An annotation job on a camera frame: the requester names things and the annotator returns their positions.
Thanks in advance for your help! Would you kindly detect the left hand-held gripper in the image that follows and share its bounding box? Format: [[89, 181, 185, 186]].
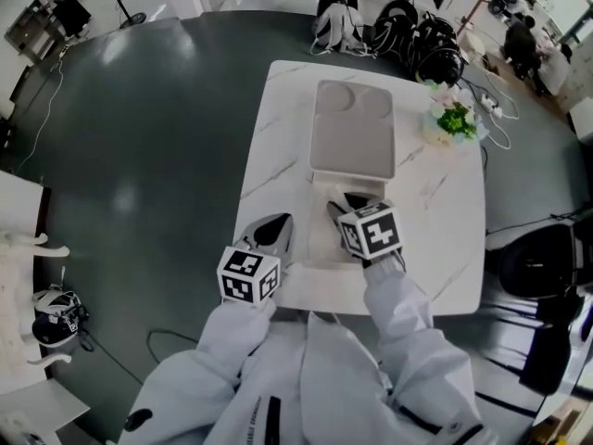
[[216, 211, 294, 306]]

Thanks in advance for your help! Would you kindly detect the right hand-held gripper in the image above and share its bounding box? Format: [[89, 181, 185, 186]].
[[326, 192, 403, 261]]

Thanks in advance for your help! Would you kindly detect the white drawer box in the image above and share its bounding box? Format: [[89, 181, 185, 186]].
[[301, 79, 397, 268]]

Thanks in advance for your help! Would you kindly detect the person's right forearm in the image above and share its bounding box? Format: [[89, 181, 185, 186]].
[[360, 251, 483, 430]]

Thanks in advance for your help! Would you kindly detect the person's left forearm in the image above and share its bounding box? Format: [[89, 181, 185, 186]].
[[194, 297, 279, 388]]

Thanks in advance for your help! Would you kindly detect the white marble table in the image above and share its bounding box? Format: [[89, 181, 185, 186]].
[[230, 59, 486, 317]]

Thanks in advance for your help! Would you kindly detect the person's white suit torso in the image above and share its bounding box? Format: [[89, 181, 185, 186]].
[[106, 311, 492, 445]]

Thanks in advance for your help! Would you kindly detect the potted flower plant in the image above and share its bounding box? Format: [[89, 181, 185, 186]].
[[420, 81, 488, 148]]

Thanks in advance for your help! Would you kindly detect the white power strip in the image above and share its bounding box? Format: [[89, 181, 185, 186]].
[[479, 94, 505, 119]]

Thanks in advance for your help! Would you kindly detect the black round backpack device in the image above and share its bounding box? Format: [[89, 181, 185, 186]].
[[413, 13, 465, 86], [372, 0, 422, 60]]

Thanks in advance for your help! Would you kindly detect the black and white helmet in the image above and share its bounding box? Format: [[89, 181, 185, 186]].
[[31, 286, 90, 348]]

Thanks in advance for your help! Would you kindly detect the large black round device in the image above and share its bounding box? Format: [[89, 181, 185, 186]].
[[498, 222, 586, 300]]

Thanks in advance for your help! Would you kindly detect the white carved bench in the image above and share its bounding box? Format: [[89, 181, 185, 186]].
[[0, 169, 73, 391]]

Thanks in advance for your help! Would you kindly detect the brown coat stand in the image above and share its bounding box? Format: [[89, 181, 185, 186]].
[[456, 0, 506, 34]]

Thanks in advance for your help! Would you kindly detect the black chair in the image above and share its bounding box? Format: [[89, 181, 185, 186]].
[[476, 294, 593, 416]]

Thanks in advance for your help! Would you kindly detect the black floor fan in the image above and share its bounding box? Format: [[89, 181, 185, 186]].
[[85, 0, 147, 30]]

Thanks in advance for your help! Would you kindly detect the black device with white straps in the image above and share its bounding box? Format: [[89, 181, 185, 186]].
[[309, 0, 368, 58]]

